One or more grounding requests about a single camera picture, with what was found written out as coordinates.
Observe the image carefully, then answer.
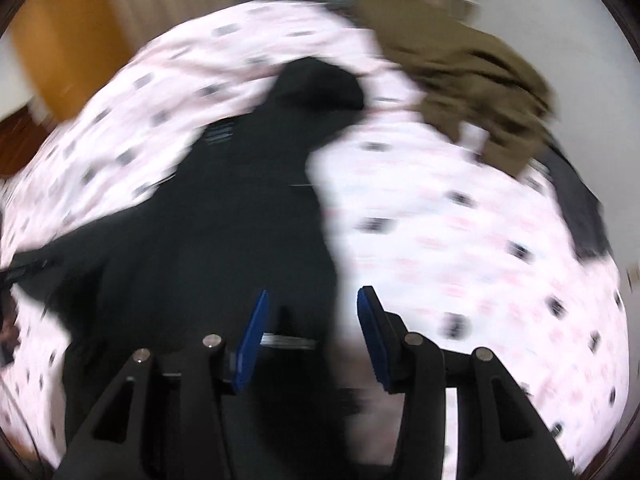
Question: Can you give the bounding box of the orange wooden cabinet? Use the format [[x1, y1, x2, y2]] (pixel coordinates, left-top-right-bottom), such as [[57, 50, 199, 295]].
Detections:
[[10, 0, 131, 121]]

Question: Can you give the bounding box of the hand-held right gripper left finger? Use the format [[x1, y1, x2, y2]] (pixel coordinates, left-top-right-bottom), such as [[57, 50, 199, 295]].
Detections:
[[52, 289, 271, 480]]

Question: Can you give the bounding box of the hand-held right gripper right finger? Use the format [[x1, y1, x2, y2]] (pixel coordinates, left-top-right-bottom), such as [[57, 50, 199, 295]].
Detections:
[[356, 285, 576, 480]]

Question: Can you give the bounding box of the pink floral bed sheet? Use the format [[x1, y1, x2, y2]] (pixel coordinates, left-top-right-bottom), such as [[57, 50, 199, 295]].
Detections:
[[0, 0, 631, 471]]

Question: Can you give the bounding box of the dark grey garment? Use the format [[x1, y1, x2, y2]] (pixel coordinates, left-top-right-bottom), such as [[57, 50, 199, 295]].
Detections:
[[542, 135, 613, 261]]

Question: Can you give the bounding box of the olive brown garment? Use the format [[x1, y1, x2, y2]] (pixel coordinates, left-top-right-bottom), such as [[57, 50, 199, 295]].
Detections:
[[350, 0, 556, 178]]

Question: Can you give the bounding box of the black hooded sweatshirt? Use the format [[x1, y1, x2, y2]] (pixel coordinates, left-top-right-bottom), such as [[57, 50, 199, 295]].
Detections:
[[10, 57, 368, 461]]

